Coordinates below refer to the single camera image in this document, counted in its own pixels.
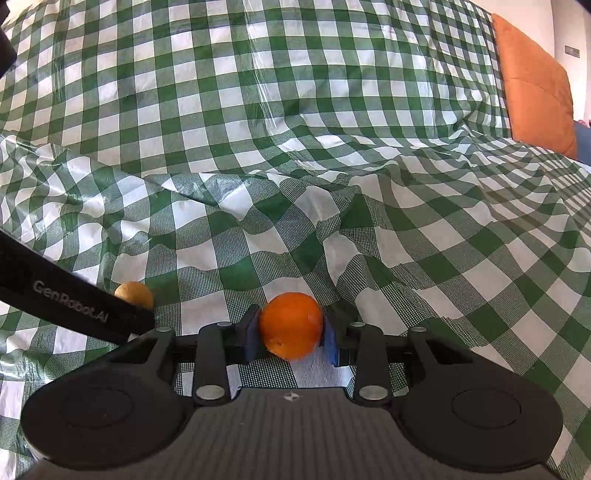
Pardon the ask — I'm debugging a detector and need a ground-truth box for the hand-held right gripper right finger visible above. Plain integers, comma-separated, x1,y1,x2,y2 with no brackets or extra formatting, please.
321,309,472,407

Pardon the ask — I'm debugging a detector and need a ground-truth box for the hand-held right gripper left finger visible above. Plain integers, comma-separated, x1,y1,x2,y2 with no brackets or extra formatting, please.
108,305,262,407

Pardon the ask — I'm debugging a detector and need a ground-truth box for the orange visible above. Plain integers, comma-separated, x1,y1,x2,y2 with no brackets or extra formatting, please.
259,292,325,361

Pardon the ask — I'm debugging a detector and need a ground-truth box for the small yellow fruit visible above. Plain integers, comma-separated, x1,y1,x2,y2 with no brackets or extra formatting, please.
114,281,154,311

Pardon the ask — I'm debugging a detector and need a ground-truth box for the green checked cloth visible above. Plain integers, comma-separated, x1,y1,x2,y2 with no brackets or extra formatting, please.
0,0,591,480

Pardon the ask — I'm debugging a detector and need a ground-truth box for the blue cloth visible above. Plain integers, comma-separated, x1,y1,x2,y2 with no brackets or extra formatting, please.
573,121,591,163

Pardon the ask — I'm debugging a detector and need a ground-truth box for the orange cushion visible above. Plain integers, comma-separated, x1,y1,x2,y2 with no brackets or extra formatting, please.
491,13,580,160

